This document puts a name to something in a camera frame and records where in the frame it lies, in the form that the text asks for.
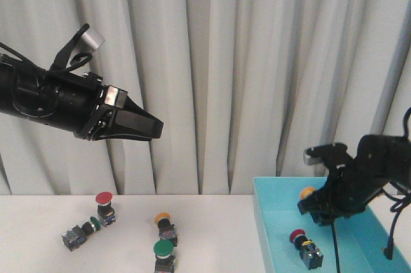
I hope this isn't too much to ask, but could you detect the green push button standing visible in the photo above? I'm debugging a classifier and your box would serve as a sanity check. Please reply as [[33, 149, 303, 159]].
[[153, 240, 175, 273]]

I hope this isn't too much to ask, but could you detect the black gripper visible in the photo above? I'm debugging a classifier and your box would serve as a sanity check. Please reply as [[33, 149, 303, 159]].
[[41, 73, 163, 141], [297, 152, 385, 227]]

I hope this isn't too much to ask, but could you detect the red push button switch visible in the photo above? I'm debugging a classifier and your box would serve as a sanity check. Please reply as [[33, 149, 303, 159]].
[[289, 229, 324, 270]]

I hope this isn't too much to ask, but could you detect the white pleated curtain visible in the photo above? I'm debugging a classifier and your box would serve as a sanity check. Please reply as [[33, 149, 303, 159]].
[[1, 0, 410, 195]]

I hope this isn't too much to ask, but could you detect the green push button lying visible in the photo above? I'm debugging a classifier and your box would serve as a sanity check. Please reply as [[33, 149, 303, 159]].
[[62, 216, 101, 251]]

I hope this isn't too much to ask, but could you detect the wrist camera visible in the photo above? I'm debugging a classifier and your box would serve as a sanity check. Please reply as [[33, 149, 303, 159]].
[[303, 143, 347, 166], [51, 23, 105, 71]]

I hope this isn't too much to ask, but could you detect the yellow push button lying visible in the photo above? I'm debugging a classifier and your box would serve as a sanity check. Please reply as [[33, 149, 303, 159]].
[[154, 212, 178, 247]]

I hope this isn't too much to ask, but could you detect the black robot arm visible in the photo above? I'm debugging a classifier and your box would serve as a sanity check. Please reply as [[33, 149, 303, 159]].
[[1, 44, 163, 141], [297, 134, 410, 225]]

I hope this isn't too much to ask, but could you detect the yellow push button switch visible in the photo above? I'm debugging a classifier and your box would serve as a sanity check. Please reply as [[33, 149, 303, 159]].
[[299, 186, 317, 200]]

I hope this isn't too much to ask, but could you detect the red push button standing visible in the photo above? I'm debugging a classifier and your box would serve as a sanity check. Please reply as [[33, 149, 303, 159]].
[[95, 191, 116, 227]]

